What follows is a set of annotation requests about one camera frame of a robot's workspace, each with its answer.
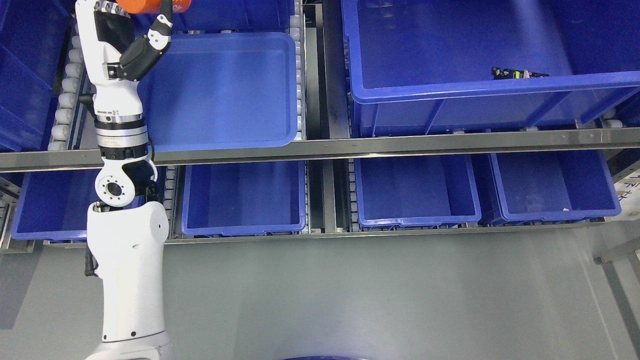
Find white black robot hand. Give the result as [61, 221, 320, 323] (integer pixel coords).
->
[75, 0, 174, 128]

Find orange cylindrical capacitor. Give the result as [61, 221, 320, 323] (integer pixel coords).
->
[116, 0, 192, 15]

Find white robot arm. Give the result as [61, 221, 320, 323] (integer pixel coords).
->
[85, 114, 176, 360]

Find white roller conveyor strip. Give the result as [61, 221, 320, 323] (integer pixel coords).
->
[46, 1, 93, 152]

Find blue bin far left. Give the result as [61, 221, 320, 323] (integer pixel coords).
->
[0, 0, 74, 152]

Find blue bin top centre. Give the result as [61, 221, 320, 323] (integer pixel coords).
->
[125, 0, 297, 34]

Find shallow blue tray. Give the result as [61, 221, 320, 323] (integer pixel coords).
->
[138, 32, 298, 153]

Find blue bin lower left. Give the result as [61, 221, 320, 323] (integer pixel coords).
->
[10, 167, 163, 242]

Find blue bin lower middle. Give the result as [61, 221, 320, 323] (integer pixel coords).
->
[181, 161, 306, 237]

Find large blue bin upper right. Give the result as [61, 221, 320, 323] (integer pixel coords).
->
[342, 0, 640, 137]

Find blue bin lower right centre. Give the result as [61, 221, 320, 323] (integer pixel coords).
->
[353, 154, 482, 229]

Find small black yellow component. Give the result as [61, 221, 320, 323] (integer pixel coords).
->
[491, 67, 550, 80]

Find blue bin lower far right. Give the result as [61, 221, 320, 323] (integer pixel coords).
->
[473, 149, 622, 226]

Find metal shelf rail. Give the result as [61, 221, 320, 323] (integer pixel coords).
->
[0, 128, 640, 174]

